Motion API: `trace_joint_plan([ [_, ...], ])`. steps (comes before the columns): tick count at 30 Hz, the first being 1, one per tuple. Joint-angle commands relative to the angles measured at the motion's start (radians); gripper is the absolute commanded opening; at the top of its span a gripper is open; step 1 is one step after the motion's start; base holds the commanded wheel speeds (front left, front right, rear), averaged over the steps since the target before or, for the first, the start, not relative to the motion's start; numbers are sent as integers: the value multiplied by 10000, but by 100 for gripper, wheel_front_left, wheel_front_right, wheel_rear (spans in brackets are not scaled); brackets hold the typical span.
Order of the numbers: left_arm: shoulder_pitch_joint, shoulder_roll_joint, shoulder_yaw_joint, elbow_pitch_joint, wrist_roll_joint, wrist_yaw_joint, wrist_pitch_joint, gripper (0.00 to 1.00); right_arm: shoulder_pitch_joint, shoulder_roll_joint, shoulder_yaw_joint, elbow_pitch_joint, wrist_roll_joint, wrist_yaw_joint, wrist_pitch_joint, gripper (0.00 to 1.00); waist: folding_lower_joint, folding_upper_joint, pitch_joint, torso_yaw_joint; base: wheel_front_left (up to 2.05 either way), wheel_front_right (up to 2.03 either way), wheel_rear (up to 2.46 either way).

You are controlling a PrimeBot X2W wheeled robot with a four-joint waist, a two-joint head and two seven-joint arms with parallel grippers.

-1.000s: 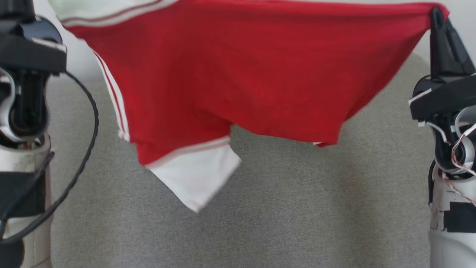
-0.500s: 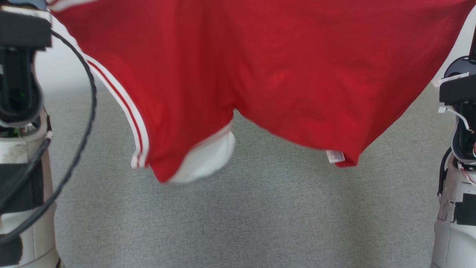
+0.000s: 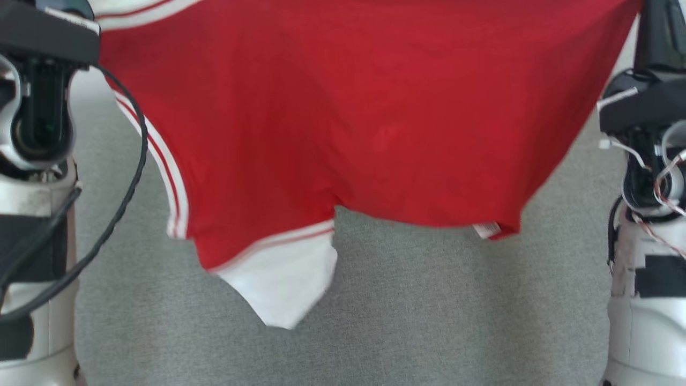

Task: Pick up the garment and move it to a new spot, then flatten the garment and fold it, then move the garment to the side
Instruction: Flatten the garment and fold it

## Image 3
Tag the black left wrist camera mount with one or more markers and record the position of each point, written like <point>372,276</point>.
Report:
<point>43,37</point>

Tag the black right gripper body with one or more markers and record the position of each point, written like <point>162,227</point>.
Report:
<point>659,75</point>

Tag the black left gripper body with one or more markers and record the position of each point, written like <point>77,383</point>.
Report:
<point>67,6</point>

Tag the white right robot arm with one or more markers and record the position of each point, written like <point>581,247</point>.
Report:
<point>654,343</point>

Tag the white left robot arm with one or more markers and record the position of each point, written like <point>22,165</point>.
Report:
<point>32,198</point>

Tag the red shorts with white stripes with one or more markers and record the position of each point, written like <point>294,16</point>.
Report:
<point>348,107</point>

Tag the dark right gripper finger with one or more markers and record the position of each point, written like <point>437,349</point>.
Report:
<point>664,32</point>

